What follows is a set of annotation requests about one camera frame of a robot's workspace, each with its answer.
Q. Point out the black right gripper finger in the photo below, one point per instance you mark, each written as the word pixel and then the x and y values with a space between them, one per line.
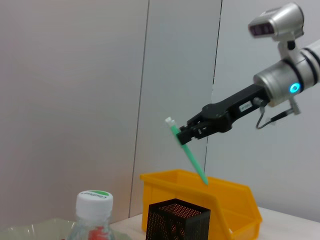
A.
pixel 198 121
pixel 187 136

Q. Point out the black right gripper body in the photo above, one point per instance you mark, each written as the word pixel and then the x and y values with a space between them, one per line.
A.
pixel 230 110

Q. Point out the green pen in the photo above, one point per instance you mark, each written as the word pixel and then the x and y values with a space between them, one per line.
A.
pixel 195 162

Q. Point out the clear water bottle green label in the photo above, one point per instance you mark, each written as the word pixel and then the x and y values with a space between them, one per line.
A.
pixel 93 207

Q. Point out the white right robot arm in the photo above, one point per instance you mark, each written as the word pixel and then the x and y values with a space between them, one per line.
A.
pixel 295 75

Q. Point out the black mesh pen holder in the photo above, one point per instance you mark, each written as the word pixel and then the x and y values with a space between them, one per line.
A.
pixel 175 225

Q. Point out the yellow plastic storage bin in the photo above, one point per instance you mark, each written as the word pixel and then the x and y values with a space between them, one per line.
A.
pixel 232 200

